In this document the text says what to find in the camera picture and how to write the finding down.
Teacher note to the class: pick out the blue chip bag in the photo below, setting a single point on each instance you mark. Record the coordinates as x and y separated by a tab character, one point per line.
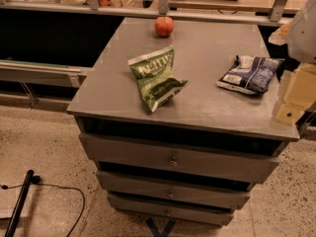
250	75

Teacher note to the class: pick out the middle grey drawer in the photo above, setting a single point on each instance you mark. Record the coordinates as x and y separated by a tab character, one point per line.
170	190

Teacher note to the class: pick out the top grey drawer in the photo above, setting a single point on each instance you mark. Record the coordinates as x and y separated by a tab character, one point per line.
235	167

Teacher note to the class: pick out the bottom grey drawer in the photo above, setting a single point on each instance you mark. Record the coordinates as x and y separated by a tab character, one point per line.
170	210

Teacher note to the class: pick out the metal rail frame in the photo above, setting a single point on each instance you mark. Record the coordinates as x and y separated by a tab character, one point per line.
257	12

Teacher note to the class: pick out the grey drawer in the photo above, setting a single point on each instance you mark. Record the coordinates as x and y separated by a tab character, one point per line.
170	210
170	190
235	167

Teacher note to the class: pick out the red apple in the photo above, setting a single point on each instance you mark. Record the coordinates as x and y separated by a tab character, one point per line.
164	26

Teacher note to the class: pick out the green jalapeno chip bag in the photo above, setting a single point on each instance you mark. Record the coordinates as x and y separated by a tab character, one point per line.
153	72

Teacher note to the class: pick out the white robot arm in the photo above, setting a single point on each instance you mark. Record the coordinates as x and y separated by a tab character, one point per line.
301	44

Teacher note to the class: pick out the black pole on floor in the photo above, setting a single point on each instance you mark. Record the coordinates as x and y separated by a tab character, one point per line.
14	220

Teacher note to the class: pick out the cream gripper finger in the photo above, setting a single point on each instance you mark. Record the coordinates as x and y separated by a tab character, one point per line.
297	93
280	36

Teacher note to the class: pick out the grey drawer cabinet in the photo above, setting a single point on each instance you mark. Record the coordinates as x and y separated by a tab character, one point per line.
202	117

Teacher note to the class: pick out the wooden shelf board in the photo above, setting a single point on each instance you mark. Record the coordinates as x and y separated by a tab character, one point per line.
42	73

